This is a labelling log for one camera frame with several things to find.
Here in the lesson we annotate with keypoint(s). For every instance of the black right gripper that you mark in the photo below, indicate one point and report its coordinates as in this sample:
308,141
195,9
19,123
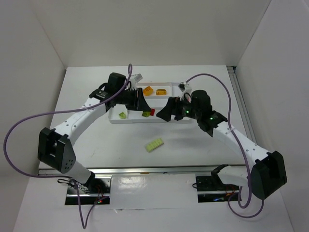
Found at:
175,109

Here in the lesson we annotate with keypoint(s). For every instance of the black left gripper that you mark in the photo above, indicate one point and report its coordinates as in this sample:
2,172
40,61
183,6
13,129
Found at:
139,99

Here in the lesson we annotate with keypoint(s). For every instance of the red green lego cluster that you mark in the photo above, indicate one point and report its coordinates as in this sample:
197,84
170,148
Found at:
148,113

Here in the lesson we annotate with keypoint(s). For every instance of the orange yellow lego piece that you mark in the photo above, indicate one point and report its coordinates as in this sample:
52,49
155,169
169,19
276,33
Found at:
147,91

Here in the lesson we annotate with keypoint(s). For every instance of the orange printed lego brick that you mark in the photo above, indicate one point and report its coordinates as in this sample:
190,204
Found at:
161,92

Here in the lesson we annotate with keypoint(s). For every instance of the small light green lego brick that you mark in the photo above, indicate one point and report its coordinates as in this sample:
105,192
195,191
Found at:
123,115

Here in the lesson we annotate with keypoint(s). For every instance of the long light green lego brick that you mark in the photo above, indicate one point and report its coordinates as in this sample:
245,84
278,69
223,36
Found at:
151,146

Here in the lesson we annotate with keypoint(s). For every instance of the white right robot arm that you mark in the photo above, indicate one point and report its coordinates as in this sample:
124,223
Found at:
264,172

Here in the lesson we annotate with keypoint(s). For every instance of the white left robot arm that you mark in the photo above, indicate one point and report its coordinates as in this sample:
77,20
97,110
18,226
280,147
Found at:
55,147

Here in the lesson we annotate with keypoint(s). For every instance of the white divided sorting tray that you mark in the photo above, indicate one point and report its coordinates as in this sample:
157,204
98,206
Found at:
154,101

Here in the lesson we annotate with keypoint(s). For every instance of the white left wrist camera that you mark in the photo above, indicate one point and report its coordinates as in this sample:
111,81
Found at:
136,77

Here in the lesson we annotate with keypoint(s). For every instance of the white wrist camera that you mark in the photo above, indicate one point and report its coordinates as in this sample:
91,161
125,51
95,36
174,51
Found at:
136,77
183,86

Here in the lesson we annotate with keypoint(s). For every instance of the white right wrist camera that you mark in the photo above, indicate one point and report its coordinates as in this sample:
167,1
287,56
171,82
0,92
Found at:
183,86

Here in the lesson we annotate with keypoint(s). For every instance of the aluminium rail right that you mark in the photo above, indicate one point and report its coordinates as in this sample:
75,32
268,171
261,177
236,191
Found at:
241,103

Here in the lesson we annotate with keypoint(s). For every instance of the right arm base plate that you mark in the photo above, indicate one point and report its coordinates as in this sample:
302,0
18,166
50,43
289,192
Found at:
209,191

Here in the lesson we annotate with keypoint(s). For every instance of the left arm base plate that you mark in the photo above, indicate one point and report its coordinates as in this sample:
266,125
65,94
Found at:
88,197

